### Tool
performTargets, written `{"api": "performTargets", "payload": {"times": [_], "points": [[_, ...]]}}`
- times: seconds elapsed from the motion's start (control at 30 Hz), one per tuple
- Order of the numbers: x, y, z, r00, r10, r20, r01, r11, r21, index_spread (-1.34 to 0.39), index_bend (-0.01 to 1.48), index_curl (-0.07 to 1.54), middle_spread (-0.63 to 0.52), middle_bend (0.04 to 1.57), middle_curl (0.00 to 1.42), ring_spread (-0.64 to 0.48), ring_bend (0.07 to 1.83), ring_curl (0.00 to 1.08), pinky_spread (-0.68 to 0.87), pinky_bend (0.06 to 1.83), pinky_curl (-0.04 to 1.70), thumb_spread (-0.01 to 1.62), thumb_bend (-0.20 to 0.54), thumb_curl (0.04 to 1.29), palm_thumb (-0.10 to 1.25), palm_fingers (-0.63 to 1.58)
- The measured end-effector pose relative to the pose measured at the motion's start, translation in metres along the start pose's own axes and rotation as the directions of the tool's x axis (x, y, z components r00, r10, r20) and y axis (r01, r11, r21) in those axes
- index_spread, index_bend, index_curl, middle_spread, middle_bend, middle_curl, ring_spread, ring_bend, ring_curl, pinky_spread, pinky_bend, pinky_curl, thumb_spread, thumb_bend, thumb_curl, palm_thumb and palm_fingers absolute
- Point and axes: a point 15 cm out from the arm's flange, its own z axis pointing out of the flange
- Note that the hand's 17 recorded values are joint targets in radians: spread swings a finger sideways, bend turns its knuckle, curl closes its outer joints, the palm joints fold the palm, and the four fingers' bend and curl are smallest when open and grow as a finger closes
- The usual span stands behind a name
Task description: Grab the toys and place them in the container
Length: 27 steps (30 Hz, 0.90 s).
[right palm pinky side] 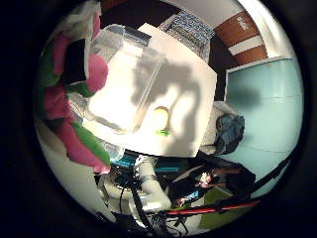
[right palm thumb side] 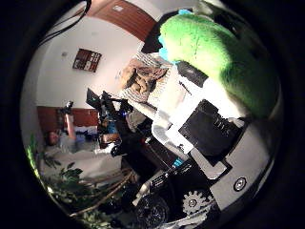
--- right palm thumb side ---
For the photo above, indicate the big green plush toy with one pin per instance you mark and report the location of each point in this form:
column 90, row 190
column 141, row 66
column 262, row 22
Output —
column 216, row 54

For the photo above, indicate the teal ribbed foam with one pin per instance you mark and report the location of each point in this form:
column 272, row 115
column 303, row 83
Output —
column 178, row 162

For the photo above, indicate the striped grey white cloth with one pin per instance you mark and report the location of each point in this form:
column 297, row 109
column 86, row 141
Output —
column 158, row 95

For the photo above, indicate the brown plush toy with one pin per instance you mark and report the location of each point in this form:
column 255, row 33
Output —
column 139, row 79

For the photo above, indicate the brown wooden branch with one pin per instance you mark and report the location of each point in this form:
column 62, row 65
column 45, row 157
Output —
column 105, row 195

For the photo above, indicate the person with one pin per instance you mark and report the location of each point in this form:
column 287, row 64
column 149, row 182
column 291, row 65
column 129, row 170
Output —
column 68, row 140

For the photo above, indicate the green leafy plant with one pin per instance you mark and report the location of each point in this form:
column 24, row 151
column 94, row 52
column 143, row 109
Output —
column 71, row 175

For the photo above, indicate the white sign on wood panel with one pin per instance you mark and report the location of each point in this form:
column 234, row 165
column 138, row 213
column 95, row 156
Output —
column 118, row 8

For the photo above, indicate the black camera rig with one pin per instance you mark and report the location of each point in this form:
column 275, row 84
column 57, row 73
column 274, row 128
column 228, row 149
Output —
column 111, row 108

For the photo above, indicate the dark wall picture frame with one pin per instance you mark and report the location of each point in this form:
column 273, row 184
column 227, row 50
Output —
column 86, row 60

